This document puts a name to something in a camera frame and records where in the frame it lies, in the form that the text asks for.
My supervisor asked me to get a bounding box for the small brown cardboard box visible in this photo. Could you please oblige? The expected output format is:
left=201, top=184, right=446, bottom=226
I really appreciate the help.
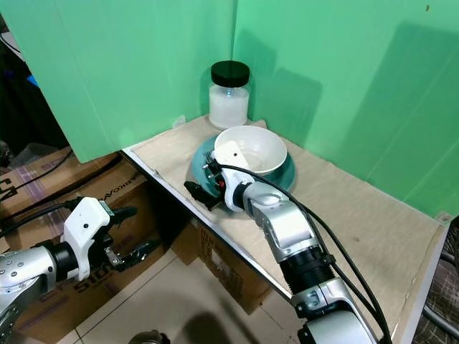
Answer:
left=190, top=222, right=268, bottom=316

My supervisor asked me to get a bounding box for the clear jar with black lid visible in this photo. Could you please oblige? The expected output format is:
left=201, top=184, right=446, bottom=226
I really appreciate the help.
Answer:
left=208, top=60, right=252, bottom=132

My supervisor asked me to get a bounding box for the black robot foot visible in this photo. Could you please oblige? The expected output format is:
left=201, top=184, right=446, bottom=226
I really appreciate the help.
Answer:
left=129, top=329, right=171, bottom=344

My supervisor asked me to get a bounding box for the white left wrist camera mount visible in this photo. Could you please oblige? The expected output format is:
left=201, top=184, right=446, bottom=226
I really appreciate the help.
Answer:
left=62, top=197, right=113, bottom=282

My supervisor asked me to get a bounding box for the large printed cardboard box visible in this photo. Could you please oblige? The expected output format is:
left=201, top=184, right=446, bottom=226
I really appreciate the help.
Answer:
left=0, top=147, right=141, bottom=344

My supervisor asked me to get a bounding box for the green backdrop panel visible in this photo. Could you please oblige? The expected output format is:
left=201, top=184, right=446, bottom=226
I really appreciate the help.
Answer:
left=0, top=0, right=239, bottom=164
left=231, top=0, right=459, bottom=219

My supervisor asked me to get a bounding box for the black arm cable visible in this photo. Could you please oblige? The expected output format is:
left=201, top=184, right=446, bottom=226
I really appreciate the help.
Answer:
left=215, top=164, right=393, bottom=342
left=0, top=201, right=80, bottom=239

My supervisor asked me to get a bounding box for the white ceramic bowl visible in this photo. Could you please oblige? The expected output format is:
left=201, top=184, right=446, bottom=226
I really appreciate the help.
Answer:
left=213, top=125, right=288, bottom=177

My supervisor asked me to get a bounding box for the beige table mat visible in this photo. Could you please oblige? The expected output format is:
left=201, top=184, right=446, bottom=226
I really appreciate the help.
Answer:
left=126, top=115, right=447, bottom=344

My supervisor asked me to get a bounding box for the dark woven chair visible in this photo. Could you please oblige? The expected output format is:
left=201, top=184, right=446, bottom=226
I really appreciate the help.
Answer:
left=417, top=214, right=459, bottom=344

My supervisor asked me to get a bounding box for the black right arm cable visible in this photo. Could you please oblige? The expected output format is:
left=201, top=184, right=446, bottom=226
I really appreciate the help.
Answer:
left=215, top=164, right=393, bottom=342

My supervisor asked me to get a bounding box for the teal ceramic plate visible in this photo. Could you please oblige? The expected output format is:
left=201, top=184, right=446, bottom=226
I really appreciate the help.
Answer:
left=190, top=136, right=297, bottom=193

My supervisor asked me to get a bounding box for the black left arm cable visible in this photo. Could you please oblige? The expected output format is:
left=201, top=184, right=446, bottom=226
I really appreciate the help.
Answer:
left=0, top=201, right=80, bottom=239

